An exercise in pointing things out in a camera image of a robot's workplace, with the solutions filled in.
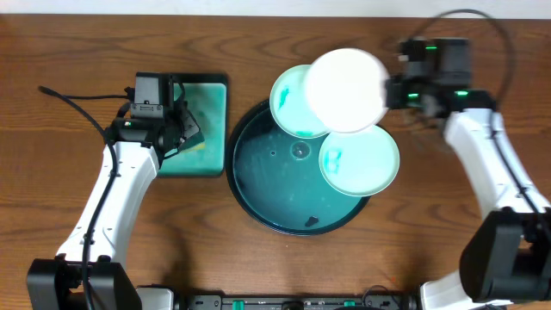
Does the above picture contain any mint plate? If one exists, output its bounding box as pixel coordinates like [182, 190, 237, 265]
[319, 126, 400, 196]
[269, 65, 329, 139]

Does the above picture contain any rectangular green tray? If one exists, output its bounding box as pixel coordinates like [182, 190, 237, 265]
[158, 73, 228, 177]

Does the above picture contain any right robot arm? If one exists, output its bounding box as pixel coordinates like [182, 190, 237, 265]
[385, 75, 550, 309]

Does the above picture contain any green scrub sponge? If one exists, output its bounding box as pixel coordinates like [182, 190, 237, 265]
[172, 131, 205, 156]

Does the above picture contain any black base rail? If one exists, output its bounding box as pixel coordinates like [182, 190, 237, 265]
[174, 292, 422, 310]

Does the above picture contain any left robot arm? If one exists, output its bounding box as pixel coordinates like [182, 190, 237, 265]
[27, 100, 200, 309]

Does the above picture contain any white plate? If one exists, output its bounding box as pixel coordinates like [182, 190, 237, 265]
[304, 48, 389, 133]

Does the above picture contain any small black debris piece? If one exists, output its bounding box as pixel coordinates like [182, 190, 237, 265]
[305, 216, 319, 227]

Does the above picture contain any round dark teal tray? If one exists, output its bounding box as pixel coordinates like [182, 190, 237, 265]
[226, 100, 369, 236]

